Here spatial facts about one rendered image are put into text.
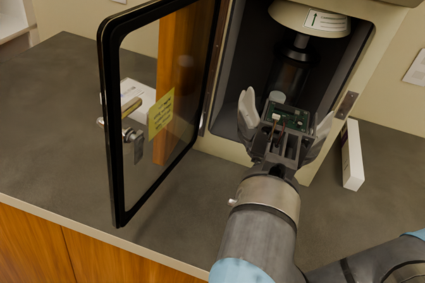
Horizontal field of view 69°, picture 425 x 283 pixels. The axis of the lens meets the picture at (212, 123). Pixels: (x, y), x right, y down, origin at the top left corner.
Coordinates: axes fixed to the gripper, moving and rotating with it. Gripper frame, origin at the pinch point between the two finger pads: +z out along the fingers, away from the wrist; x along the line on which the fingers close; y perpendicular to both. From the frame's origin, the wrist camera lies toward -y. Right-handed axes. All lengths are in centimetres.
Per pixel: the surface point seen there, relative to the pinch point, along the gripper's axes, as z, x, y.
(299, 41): 21.6, 0.2, 1.6
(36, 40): 50, 102, -43
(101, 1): 54, 71, -20
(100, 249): -18, 30, -43
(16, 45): 51, 115, -50
